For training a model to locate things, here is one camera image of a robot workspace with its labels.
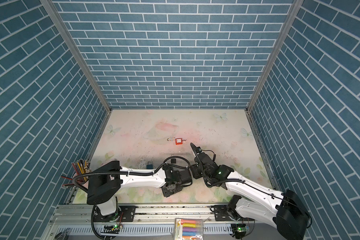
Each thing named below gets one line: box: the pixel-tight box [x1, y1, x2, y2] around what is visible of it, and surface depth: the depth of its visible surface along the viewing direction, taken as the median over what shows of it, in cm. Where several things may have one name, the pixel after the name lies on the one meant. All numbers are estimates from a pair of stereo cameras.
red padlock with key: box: [167, 137, 187, 145], surface depth 103 cm
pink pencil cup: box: [61, 159, 92, 189], surface depth 77 cm
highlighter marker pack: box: [174, 218, 204, 240], surface depth 70 cm
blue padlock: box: [146, 161, 154, 170], surface depth 92 cm
